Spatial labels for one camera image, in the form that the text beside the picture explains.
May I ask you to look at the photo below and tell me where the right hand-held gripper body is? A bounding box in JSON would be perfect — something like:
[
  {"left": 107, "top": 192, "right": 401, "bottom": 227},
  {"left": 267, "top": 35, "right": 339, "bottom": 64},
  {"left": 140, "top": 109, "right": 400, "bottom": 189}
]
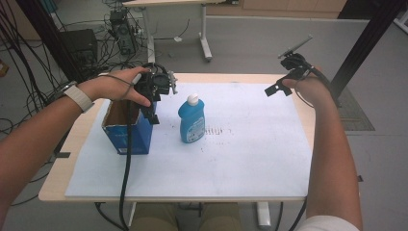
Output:
[{"left": 277, "top": 34, "right": 314, "bottom": 81}]

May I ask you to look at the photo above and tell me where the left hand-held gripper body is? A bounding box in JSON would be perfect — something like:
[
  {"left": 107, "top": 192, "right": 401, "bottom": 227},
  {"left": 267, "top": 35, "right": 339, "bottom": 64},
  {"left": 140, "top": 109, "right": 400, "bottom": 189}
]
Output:
[{"left": 133, "top": 63, "right": 179, "bottom": 109}]

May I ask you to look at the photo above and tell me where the blue cardboard box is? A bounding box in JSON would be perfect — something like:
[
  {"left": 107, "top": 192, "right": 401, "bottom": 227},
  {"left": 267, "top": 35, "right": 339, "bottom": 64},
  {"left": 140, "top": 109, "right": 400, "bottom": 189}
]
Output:
[{"left": 101, "top": 99, "right": 154, "bottom": 156}]

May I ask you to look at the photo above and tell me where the blue bottle with white cap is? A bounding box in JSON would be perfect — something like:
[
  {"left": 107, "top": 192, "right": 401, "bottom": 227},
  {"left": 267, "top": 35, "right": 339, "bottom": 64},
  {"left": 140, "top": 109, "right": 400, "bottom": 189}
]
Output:
[{"left": 177, "top": 93, "right": 206, "bottom": 144}]

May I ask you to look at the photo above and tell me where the person's right hand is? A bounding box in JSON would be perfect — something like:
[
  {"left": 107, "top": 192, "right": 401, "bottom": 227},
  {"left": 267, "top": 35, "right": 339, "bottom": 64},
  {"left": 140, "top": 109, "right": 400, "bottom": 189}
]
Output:
[{"left": 282, "top": 66, "right": 334, "bottom": 108}]

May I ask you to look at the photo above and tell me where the person's left hand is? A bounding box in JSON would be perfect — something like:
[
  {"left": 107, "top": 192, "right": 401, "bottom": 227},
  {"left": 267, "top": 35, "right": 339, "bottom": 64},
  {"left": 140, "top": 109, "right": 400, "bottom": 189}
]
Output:
[{"left": 76, "top": 65, "right": 152, "bottom": 108}]

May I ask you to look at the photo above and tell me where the wooden cabinet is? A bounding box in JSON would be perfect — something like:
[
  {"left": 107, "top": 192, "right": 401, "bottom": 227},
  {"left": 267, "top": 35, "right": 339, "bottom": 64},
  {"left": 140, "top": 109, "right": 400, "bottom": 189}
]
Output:
[{"left": 206, "top": 0, "right": 348, "bottom": 19}]

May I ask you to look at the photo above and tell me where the black computer tower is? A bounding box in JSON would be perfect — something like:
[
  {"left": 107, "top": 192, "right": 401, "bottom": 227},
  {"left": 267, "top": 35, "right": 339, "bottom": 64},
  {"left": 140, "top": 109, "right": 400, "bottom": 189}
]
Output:
[{"left": 109, "top": 9, "right": 140, "bottom": 56}]

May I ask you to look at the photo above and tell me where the white-legged desk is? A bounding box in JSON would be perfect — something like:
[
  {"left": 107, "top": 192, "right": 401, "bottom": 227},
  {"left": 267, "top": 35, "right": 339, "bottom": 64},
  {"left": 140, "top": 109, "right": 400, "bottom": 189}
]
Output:
[{"left": 123, "top": 0, "right": 240, "bottom": 64}]

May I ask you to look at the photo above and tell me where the wristwatch with beige band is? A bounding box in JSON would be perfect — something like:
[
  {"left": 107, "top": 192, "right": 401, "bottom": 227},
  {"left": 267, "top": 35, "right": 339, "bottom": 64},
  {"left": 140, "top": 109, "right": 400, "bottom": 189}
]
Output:
[{"left": 52, "top": 81, "right": 95, "bottom": 114}]

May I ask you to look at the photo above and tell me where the white table sheet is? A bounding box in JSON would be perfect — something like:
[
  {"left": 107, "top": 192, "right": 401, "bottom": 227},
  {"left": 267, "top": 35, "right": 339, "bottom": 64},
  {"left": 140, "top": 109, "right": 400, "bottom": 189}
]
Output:
[{"left": 64, "top": 82, "right": 313, "bottom": 198}]

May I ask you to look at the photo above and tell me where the black equipment box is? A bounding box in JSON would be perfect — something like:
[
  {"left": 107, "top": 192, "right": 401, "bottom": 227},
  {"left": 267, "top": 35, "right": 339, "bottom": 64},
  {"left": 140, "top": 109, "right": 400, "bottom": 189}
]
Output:
[{"left": 59, "top": 28, "right": 99, "bottom": 70}]

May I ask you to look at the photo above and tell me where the person's left leg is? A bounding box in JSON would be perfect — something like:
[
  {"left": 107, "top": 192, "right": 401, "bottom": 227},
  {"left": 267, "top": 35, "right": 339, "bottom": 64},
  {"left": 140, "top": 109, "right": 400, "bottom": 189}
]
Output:
[{"left": 129, "top": 202, "right": 179, "bottom": 231}]

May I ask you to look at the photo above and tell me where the person's leg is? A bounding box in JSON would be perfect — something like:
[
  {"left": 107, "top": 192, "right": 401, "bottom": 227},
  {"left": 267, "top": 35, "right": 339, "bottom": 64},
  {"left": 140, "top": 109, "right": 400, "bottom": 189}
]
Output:
[
  {"left": 129, "top": 202, "right": 179, "bottom": 231},
  {"left": 198, "top": 202, "right": 244, "bottom": 231}
]

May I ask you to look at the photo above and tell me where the white table leg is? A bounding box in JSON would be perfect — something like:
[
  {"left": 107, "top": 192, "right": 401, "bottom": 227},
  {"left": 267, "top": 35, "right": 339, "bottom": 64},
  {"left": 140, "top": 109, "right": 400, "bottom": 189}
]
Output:
[{"left": 256, "top": 201, "right": 272, "bottom": 230}]

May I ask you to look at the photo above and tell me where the person's right leg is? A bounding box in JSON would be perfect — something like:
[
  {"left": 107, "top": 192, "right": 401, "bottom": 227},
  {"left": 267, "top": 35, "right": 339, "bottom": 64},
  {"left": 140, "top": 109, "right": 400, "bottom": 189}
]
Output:
[{"left": 198, "top": 202, "right": 244, "bottom": 231}]

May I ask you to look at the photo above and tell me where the white shirt sleeve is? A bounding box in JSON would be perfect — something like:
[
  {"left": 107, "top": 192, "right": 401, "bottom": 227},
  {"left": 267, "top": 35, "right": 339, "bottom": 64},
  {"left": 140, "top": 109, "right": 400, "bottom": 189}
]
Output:
[{"left": 296, "top": 215, "right": 361, "bottom": 231}]

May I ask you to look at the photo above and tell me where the grey wrist cord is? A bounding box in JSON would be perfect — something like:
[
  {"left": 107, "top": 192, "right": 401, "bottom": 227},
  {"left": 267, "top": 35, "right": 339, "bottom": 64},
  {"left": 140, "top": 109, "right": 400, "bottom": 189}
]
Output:
[{"left": 98, "top": 73, "right": 135, "bottom": 101}]

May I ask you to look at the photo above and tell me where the right hand-held gripper cable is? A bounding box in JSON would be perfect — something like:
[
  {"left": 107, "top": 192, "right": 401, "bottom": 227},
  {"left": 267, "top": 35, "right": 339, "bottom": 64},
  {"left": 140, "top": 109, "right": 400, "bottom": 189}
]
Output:
[{"left": 288, "top": 65, "right": 342, "bottom": 231}]

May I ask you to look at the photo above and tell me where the hand-held gripper cable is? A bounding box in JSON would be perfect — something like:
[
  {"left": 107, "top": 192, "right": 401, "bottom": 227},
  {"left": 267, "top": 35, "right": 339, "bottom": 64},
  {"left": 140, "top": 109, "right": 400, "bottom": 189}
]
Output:
[
  {"left": 118, "top": 100, "right": 134, "bottom": 231},
  {"left": 288, "top": 65, "right": 342, "bottom": 231}
]

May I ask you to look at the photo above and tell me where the left hand-held gripper cable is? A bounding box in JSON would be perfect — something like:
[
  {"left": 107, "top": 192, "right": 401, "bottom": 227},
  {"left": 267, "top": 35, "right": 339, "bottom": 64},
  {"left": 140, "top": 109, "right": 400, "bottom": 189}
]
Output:
[{"left": 118, "top": 100, "right": 134, "bottom": 231}]

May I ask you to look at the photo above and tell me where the black metal post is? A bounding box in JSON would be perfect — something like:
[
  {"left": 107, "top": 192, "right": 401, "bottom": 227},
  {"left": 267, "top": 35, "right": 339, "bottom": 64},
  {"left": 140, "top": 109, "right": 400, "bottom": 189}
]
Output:
[
  {"left": 330, "top": 0, "right": 408, "bottom": 107},
  {"left": 15, "top": 0, "right": 85, "bottom": 83}
]

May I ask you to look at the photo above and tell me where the bundle of black floor cables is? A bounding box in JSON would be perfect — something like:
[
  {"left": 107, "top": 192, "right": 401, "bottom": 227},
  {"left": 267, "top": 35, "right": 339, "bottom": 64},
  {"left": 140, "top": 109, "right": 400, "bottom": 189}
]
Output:
[{"left": 0, "top": 0, "right": 78, "bottom": 142}]

